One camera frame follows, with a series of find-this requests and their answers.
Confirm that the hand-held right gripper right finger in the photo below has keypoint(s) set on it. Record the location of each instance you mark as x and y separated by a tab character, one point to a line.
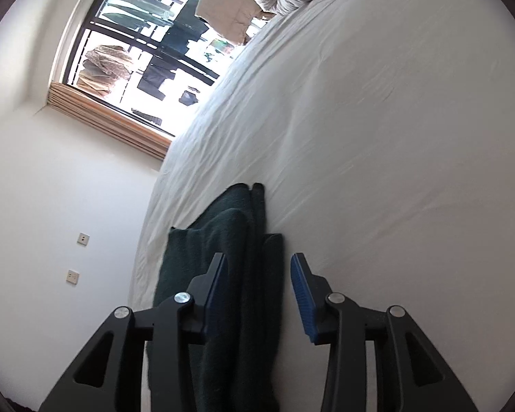
302	296

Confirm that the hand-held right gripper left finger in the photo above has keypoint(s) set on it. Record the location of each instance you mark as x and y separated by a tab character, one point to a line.
214	296

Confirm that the dark green knit sweater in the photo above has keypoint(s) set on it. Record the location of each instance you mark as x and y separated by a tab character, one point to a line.
236	240

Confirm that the bed with white sheet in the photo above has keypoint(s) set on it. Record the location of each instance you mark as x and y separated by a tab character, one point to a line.
369	137

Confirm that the small dark hanging garment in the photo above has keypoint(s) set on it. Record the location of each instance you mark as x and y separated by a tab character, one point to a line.
189	97

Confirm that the wooden window sill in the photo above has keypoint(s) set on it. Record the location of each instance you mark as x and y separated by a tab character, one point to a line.
111	120

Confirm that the window with black bars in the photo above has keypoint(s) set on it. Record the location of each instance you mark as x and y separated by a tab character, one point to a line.
146	51

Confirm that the brown patterned hanging garment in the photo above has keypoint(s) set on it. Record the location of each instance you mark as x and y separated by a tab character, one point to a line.
105	66

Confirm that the beige cloth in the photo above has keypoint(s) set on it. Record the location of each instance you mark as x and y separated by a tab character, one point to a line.
227	13

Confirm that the row of green hanging garments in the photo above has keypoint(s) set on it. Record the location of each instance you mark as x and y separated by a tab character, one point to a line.
143	2

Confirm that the white wall outlet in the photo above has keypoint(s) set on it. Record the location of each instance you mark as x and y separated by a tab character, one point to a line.
83	238
72	276

